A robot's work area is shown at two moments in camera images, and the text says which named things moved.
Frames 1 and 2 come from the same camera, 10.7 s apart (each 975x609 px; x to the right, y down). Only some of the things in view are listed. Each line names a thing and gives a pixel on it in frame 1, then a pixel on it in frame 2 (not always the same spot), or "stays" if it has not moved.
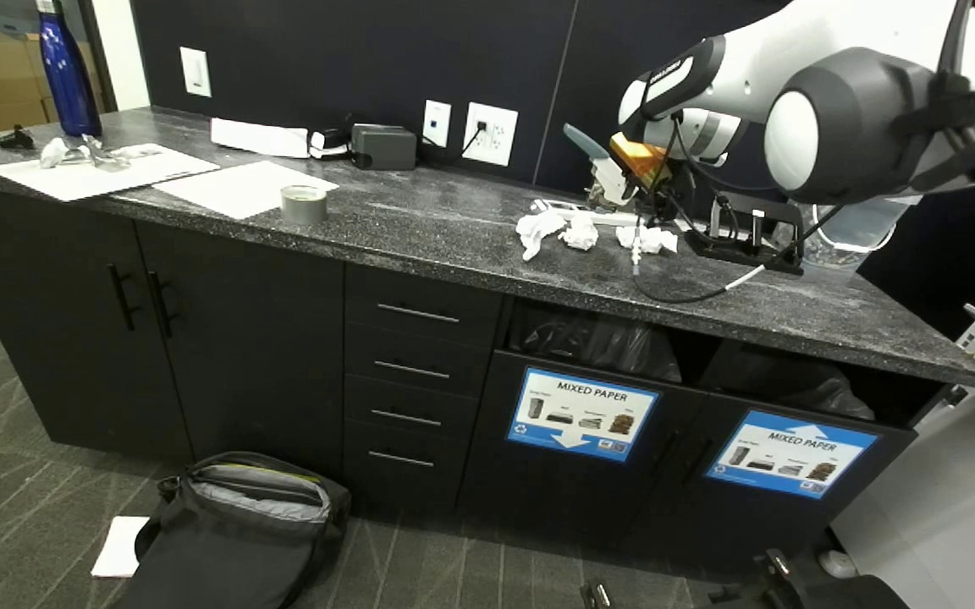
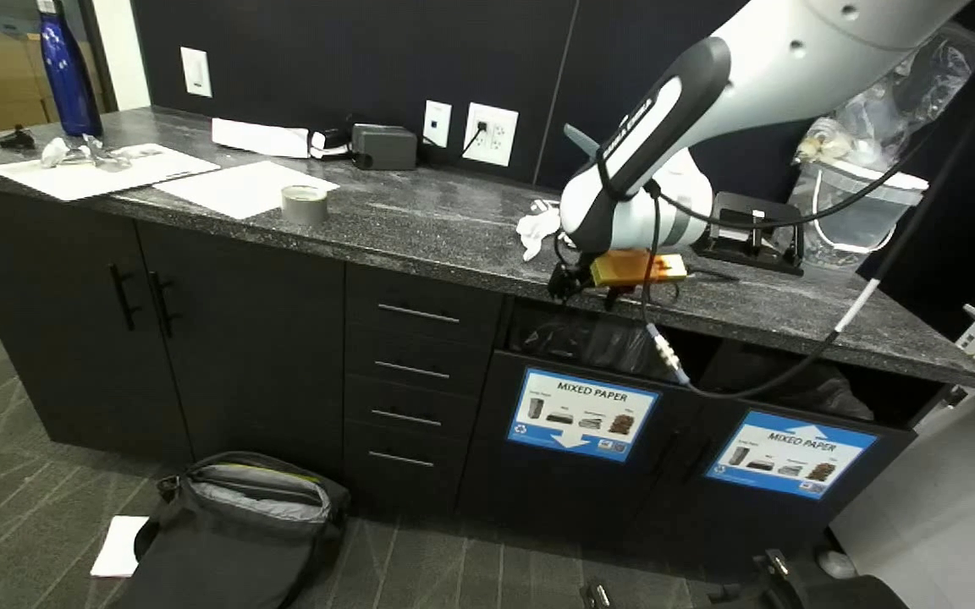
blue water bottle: (71, 77) stays
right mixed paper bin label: (793, 459) stays
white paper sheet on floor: (119, 557) stays
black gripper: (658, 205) → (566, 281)
